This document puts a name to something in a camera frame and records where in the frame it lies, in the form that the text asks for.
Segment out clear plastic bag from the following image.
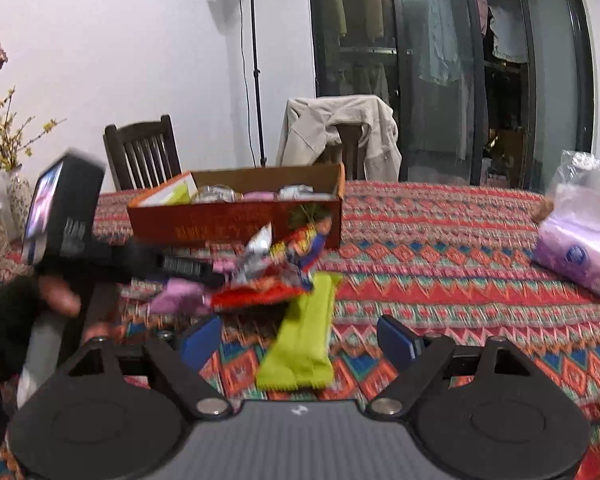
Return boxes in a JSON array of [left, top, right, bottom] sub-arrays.
[[532, 150, 600, 303]]

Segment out patterned vase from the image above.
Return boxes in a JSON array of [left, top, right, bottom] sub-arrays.
[[7, 170, 33, 231]]

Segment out dark framed glass door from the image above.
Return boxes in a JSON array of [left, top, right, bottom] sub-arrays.
[[307, 0, 596, 191]]

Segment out hanging light blue shirt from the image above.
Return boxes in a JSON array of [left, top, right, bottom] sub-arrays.
[[420, 0, 465, 83]]

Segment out beige jacket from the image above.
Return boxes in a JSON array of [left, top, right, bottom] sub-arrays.
[[276, 95, 402, 181]]

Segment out grey clear snack packet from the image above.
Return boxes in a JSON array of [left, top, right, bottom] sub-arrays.
[[197, 185, 244, 204]]

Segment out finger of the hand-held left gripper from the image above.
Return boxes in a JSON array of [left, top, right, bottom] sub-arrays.
[[157, 254, 228, 288]]

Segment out green snack packet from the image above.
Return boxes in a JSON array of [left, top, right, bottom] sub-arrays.
[[255, 272, 345, 391]]

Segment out black lamp stand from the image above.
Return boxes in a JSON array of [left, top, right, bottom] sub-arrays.
[[231, 0, 268, 167]]

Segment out red blue cartoon snack bag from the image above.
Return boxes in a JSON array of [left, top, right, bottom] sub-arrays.
[[267, 215, 333, 291]]

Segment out person's left hand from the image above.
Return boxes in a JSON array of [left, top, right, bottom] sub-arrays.
[[39, 274, 83, 318]]

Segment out yellow flower branches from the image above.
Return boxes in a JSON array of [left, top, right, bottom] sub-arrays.
[[0, 87, 66, 173]]

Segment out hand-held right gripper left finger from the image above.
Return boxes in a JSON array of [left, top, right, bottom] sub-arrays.
[[67, 314, 233, 421]]

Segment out hanging white garment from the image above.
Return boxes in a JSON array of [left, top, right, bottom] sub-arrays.
[[489, 4, 529, 64]]

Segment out purple tissue pack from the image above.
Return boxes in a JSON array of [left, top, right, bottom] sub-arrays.
[[532, 210, 600, 302]]

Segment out dark wooden chair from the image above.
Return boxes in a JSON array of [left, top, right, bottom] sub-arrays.
[[337, 122, 369, 181], [103, 115, 183, 191]]

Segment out red snack packet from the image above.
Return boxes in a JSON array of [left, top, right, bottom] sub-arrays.
[[211, 280, 315, 313]]

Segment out person's left forearm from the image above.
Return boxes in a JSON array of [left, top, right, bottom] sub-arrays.
[[0, 275, 46, 391]]

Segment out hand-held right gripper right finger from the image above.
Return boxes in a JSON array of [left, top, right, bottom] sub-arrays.
[[370, 314, 531, 421]]

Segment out red orange cardboard box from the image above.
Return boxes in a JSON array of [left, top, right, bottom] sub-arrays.
[[126, 162, 346, 250]]

